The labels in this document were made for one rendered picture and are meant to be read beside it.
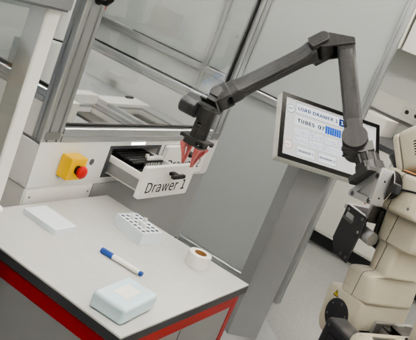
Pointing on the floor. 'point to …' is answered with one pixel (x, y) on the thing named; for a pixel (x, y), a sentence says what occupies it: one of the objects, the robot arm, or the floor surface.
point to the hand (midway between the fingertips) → (187, 162)
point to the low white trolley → (94, 280)
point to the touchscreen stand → (274, 252)
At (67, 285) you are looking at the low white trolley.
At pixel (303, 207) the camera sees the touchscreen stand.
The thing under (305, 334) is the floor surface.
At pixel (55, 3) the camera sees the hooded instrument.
